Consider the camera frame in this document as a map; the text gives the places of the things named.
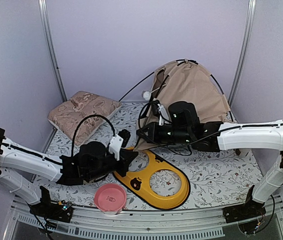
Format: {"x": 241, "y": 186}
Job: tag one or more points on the pink pet bowl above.
{"x": 110, "y": 198}

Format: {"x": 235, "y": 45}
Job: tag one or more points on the left metal frame post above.
{"x": 51, "y": 50}

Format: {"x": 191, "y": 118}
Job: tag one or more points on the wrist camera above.
{"x": 158, "y": 110}
{"x": 118, "y": 142}

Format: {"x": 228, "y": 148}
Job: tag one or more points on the black tent pole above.
{"x": 181, "y": 75}
{"x": 144, "y": 114}

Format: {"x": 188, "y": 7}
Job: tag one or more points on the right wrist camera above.
{"x": 158, "y": 110}

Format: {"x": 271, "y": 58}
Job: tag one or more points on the right metal frame post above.
{"x": 249, "y": 22}

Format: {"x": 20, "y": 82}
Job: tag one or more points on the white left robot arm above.
{"x": 58, "y": 169}

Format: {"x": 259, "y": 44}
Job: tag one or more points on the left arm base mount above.
{"x": 61, "y": 211}

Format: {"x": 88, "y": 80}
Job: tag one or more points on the front aluminium rail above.
{"x": 89, "y": 223}

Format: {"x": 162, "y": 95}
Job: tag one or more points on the metal frame post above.
{"x": 51, "y": 50}
{"x": 249, "y": 22}

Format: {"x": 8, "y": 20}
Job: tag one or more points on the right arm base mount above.
{"x": 247, "y": 210}

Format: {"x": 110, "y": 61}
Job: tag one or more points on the yellow double bowl holder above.
{"x": 159, "y": 184}

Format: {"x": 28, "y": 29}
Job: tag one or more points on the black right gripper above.
{"x": 153, "y": 137}

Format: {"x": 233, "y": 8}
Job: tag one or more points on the brown patterned pillow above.
{"x": 70, "y": 113}

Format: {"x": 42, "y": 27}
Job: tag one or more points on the white pompom toy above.
{"x": 147, "y": 95}

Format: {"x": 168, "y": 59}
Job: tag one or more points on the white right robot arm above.
{"x": 216, "y": 136}

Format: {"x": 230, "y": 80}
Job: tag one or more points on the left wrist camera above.
{"x": 118, "y": 142}

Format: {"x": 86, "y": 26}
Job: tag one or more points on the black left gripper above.
{"x": 126, "y": 156}

